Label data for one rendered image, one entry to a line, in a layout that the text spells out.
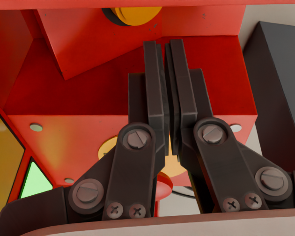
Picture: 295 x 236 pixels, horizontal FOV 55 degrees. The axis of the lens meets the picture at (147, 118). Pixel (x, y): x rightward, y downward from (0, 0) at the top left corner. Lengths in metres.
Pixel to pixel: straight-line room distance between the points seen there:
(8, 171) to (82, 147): 0.05
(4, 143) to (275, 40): 0.96
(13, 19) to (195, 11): 0.25
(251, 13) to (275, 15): 0.08
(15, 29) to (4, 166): 0.23
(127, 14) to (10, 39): 0.22
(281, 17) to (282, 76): 0.28
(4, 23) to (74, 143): 0.21
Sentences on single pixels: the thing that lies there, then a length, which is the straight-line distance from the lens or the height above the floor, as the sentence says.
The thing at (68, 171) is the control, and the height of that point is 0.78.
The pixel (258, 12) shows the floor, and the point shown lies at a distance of 1.10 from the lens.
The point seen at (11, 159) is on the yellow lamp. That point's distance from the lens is 0.20.
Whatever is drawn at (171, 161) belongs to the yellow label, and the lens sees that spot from 0.22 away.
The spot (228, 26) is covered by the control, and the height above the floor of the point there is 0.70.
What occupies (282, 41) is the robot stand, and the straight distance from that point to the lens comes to 1.07.
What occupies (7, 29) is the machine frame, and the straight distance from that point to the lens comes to 0.38.
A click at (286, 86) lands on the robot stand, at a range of 0.91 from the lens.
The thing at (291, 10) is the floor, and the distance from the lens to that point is 1.14.
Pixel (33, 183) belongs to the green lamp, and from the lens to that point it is 0.23.
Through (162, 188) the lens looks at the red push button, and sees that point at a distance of 0.20.
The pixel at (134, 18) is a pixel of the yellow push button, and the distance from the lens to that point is 0.19.
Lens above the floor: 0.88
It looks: 37 degrees down
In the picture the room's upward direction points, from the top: 177 degrees counter-clockwise
